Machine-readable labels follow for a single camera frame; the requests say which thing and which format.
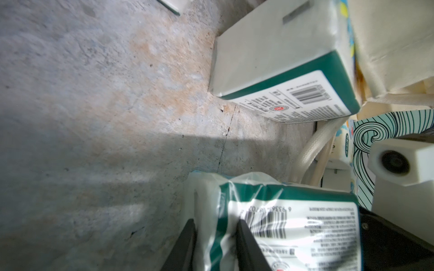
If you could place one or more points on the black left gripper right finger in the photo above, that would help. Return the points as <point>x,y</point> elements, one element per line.
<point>249,254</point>

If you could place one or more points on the elephant print tissue pack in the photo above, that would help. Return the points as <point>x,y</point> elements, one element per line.
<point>342,153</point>

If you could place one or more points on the green blue tissue pack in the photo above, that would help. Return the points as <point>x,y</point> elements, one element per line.
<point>284,64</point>

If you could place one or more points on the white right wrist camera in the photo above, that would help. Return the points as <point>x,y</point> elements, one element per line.
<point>404,183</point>

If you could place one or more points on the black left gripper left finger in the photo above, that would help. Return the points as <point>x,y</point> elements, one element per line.
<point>181,256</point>

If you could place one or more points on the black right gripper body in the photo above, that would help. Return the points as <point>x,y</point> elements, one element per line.
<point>387,247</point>

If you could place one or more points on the green barcode tissue pack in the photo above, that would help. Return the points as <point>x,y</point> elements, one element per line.
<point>297,227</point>

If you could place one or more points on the floral canvas tote bag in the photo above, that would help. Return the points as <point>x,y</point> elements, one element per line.
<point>391,42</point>

